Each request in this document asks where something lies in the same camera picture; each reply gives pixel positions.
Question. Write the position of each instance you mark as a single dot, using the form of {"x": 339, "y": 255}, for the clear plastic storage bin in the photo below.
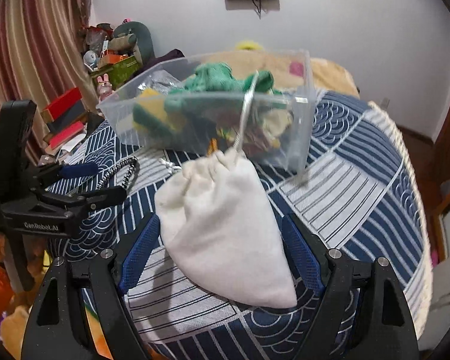
{"x": 295, "y": 143}

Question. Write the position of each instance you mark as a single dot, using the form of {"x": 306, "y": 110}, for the silver scrubber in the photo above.
{"x": 159, "y": 81}

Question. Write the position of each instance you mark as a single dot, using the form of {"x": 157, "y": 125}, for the striped brown curtain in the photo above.
{"x": 41, "y": 45}

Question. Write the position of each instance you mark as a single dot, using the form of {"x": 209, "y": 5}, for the floral patterned scrunchie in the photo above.
{"x": 262, "y": 132}

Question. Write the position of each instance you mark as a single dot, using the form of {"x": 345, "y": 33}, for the pink rabbit figurine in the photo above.
{"x": 104, "y": 87}

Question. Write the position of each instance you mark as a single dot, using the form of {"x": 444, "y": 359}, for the green yellow sponge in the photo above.
{"x": 149, "y": 116}

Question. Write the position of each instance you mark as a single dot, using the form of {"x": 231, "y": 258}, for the blue white patterned tablecloth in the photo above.
{"x": 358, "y": 193}

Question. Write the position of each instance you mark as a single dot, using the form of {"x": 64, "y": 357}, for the green knitted cloth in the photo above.
{"x": 213, "y": 86}

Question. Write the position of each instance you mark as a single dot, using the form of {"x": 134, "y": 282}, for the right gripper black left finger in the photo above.
{"x": 58, "y": 328}

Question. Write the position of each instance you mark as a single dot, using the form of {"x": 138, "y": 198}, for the dark purple garment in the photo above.
{"x": 173, "y": 54}

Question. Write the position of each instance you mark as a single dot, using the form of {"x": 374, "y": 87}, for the yellow fuzzy plush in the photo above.
{"x": 248, "y": 45}

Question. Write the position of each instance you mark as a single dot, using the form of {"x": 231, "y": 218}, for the grey green plush toy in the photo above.
{"x": 136, "y": 37}

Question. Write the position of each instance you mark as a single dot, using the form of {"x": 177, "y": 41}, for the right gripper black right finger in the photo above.
{"x": 362, "y": 312}

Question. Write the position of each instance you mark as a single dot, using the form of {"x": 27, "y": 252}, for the green cardboard box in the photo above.
{"x": 119, "y": 73}

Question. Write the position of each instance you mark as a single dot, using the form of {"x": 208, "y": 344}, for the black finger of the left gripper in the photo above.
{"x": 84, "y": 203}
{"x": 46, "y": 175}

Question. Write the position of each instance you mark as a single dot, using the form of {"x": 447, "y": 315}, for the red box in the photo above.
{"x": 60, "y": 105}

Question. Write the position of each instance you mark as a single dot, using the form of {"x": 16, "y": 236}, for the beige patchwork fleece blanket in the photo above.
{"x": 288, "y": 69}

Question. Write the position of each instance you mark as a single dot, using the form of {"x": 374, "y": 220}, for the white drawstring pouch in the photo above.
{"x": 218, "y": 226}

